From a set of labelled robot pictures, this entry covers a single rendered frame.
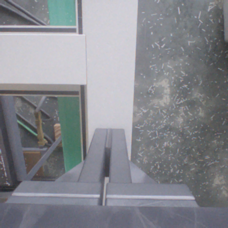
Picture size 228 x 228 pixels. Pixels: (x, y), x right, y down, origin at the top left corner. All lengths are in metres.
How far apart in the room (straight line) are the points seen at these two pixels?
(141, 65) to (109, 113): 0.95
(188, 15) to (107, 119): 1.10
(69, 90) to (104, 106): 0.07
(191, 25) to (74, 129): 1.07
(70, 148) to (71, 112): 0.06
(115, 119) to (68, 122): 0.10
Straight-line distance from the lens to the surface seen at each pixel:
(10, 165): 0.71
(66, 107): 0.23
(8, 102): 0.65
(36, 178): 1.06
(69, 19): 0.23
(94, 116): 0.15
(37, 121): 0.96
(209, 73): 1.25
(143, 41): 1.11
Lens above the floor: 1.08
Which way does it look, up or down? 75 degrees down
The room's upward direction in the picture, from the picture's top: 178 degrees counter-clockwise
